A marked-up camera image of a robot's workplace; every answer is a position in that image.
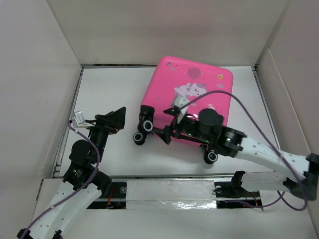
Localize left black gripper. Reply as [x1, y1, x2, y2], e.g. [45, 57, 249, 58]
[83, 106, 127, 162]

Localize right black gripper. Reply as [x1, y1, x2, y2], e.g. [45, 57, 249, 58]
[152, 107, 212, 143]

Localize pink hard-shell suitcase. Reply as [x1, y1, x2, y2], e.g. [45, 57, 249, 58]
[133, 55, 234, 165]

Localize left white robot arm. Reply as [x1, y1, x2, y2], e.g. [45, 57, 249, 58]
[17, 107, 126, 239]

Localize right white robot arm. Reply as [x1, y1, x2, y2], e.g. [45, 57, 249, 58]
[153, 108, 319, 201]

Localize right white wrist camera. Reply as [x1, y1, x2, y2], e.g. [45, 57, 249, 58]
[172, 95, 190, 124]

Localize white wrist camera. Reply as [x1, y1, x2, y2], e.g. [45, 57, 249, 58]
[71, 111, 94, 128]
[172, 95, 190, 124]

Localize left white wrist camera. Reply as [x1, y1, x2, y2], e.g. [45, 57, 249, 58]
[71, 111, 94, 128]

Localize metal base rail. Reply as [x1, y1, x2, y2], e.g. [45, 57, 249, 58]
[88, 176, 263, 210]

